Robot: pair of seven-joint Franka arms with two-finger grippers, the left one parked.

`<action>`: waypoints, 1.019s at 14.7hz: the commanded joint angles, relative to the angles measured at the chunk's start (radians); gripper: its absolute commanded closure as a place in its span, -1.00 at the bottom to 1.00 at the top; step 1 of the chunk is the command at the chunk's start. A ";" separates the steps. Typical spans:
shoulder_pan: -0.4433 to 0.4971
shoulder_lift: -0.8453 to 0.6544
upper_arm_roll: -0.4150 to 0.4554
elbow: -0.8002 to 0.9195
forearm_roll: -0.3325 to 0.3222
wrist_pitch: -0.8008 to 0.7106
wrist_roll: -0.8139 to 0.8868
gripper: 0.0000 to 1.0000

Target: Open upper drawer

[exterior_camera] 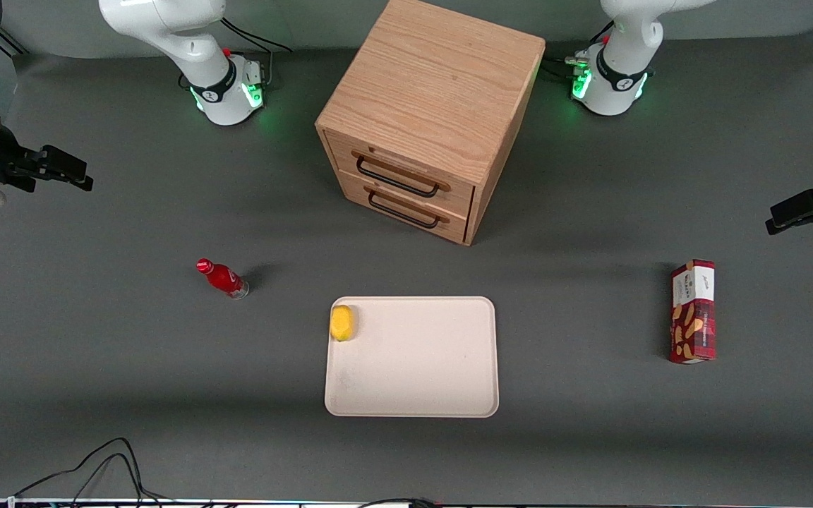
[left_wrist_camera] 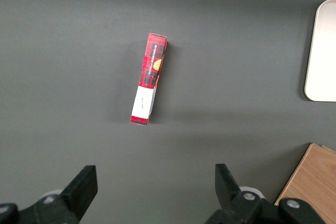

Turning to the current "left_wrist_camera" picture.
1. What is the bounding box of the red plaid shortbread box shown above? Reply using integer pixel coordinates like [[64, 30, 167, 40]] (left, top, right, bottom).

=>
[[130, 33, 168, 126]]

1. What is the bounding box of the wooden drawer cabinet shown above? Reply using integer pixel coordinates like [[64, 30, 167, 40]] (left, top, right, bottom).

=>
[[274, 143, 336, 224]]

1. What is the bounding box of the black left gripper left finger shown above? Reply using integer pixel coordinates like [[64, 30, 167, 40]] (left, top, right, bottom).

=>
[[0, 165, 99, 224]]

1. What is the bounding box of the beige plastic tray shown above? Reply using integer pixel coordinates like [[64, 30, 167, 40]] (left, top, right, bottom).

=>
[[304, 0, 336, 102]]

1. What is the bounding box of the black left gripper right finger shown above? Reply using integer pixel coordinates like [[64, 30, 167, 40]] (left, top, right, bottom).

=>
[[204, 163, 324, 224]]

